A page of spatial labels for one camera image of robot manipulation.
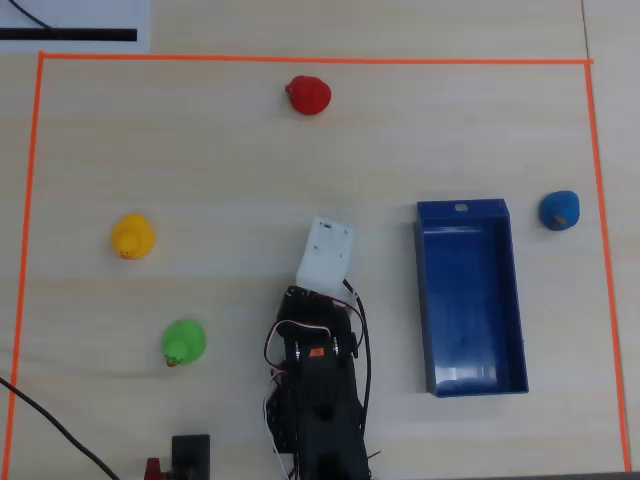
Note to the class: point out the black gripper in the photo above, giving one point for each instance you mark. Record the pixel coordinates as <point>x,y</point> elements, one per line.
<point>311,301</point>

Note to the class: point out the yellow rubber duck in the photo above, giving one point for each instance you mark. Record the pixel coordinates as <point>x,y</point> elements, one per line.
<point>134,236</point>

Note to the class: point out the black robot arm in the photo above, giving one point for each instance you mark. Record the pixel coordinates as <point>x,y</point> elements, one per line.
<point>325,410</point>

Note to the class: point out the green rubber duck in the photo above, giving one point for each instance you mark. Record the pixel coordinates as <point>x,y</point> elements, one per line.
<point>186,340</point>

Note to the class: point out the blue plastic box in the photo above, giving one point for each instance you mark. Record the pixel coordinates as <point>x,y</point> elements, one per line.
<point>470,300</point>

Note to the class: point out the small black box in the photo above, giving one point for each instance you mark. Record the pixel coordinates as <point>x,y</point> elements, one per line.
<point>191,455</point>

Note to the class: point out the red rubber duck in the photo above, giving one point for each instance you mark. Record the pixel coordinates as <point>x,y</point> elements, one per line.
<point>310,95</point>

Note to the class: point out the blue rubber duck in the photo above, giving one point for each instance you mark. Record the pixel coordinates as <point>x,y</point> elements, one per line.
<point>560,207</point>

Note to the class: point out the long horizontal orange tape strip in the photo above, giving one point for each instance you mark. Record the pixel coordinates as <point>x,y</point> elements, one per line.
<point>315,59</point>

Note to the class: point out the black flat bar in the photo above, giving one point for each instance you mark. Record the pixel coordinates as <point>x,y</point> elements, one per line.
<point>70,34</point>

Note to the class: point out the white camera housing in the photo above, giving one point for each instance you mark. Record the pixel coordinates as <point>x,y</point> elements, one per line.
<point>326,257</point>

